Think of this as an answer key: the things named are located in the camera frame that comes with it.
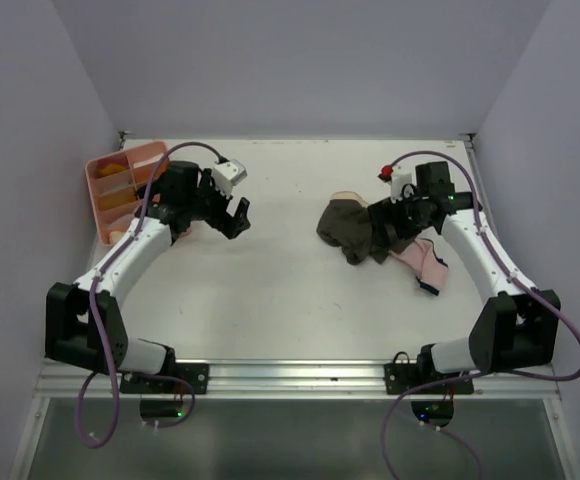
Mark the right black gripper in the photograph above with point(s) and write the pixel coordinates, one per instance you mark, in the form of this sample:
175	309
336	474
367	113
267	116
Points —
382	212

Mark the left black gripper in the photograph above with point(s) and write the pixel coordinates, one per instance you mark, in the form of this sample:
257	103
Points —
227	224

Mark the olive green underwear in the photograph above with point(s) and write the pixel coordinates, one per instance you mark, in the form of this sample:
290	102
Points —
345	224

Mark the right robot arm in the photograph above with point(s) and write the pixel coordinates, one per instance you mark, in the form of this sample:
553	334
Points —
517	325

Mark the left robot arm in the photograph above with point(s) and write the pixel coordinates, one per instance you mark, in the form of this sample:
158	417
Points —
84	325

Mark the pink underwear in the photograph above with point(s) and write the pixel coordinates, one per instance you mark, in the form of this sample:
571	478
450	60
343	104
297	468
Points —
430	270

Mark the pink divided organizer tray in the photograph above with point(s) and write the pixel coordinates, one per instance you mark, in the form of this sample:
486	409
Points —
141	161

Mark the orange rolled garment in tray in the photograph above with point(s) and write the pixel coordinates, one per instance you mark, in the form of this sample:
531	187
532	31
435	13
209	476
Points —
116	199

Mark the yellow rolled garment in tray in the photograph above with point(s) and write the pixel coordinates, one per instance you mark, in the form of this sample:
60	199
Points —
108	167

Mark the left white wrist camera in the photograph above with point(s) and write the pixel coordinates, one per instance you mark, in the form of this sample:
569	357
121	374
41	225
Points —
226	175

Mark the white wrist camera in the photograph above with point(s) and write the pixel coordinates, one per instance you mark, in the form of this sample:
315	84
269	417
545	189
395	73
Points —
226	175
400	181

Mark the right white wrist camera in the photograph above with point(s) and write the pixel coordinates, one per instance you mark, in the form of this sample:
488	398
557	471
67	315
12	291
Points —
400	181

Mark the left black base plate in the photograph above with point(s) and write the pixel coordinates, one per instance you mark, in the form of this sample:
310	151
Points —
182	379

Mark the aluminium mounting rail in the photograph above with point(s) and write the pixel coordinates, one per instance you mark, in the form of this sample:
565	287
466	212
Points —
340	379

